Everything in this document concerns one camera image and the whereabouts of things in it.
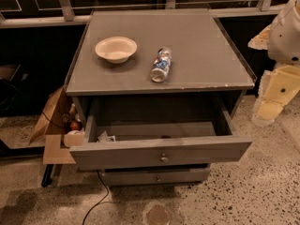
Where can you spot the brown cardboard box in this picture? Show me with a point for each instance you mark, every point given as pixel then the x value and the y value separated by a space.
pixel 52 127

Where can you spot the grey lower drawer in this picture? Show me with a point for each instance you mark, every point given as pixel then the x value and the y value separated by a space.
pixel 192 173

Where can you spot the grey top drawer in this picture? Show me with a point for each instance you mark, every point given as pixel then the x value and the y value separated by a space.
pixel 187 129

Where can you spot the metal window railing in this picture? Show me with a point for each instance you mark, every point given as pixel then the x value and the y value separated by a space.
pixel 25 13

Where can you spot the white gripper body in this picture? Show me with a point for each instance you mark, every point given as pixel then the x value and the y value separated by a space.
pixel 286 39

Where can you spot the crumpled packet in drawer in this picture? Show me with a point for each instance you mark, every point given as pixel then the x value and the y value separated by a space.
pixel 104 137

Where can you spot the black table leg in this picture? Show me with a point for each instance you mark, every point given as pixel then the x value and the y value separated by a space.
pixel 47 177

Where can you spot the grey wooden cabinet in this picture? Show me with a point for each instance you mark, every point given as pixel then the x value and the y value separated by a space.
pixel 203 60

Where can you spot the round metal top knob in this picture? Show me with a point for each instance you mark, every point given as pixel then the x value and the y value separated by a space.
pixel 164 158

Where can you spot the white paper bowl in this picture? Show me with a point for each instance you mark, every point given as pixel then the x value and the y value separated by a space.
pixel 116 50

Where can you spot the grey drawer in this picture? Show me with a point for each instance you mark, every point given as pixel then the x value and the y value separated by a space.
pixel 187 129
pixel 192 173

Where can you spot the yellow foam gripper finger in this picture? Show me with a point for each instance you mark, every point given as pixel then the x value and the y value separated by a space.
pixel 265 113

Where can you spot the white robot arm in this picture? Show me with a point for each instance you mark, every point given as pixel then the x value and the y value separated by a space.
pixel 281 38

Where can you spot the white tape roll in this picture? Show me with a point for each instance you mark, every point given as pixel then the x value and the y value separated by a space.
pixel 75 132

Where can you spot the clear plastic water bottle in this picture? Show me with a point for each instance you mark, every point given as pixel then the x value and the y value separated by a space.
pixel 161 65

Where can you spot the red round item in box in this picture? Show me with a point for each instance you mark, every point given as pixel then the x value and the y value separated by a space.
pixel 75 125

